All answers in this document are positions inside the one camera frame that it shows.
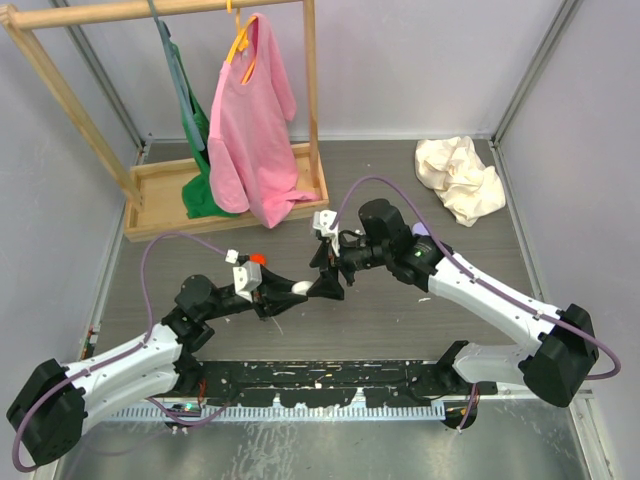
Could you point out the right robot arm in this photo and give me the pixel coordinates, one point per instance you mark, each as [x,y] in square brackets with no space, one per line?
[551,353]

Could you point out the wooden clothes rack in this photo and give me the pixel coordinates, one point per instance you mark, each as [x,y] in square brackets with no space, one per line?
[153,191]

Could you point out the yellow hanger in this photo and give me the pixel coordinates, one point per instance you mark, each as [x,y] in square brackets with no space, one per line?
[241,42]

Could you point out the slotted cable duct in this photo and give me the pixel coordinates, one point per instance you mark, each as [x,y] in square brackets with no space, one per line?
[355,411]

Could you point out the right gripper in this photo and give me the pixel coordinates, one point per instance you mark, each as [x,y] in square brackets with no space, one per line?
[327,285]

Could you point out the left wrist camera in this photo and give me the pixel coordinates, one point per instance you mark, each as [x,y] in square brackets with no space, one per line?
[247,278]

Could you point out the orange charging case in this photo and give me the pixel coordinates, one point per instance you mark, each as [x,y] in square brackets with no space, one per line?
[259,259]

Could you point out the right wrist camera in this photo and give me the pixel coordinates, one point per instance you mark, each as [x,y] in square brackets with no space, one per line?
[325,224]

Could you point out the pink shirt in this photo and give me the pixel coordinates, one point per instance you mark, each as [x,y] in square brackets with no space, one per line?
[252,164]

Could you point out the white charging case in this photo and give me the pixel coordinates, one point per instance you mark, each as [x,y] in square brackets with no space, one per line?
[301,287]

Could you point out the purple charging case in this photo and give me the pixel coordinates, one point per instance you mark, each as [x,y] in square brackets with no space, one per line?
[420,229]

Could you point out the grey-blue hanger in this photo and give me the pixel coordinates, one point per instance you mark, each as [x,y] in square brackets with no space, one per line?
[180,82]

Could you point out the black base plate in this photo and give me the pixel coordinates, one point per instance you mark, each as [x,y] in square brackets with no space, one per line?
[389,383]

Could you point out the cream crumpled cloth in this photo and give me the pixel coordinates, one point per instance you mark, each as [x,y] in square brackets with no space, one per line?
[454,171]

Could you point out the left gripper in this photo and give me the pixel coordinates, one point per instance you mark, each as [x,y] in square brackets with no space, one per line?
[265,302]

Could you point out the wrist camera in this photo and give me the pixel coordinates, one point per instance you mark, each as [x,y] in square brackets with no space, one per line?
[325,224]
[247,278]

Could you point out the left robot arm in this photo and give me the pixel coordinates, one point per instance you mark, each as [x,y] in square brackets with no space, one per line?
[59,403]

